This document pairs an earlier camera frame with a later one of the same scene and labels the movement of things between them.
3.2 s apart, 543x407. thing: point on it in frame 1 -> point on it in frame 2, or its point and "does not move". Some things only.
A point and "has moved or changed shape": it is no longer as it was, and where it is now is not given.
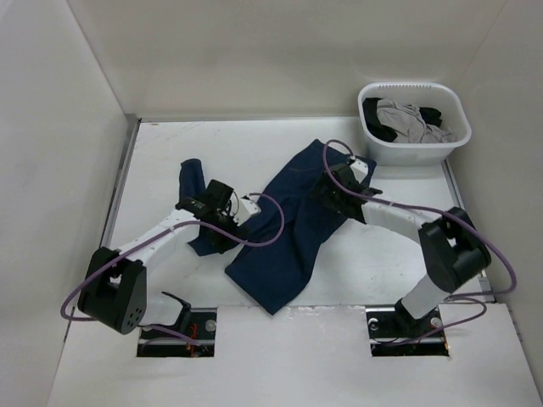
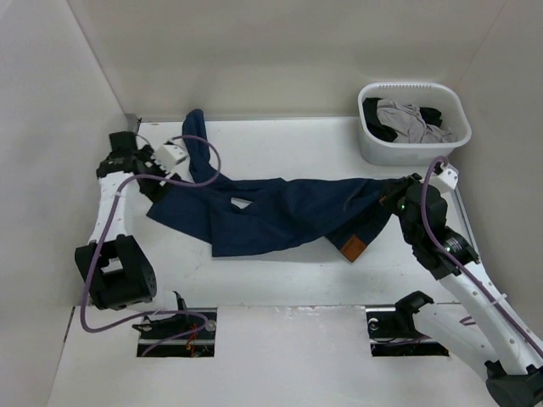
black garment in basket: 383,130 does not move
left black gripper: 220,242 -> 155,192
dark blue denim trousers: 277,248 has moved or changed shape
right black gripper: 327,197 -> 389,199
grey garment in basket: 407,125 does not move
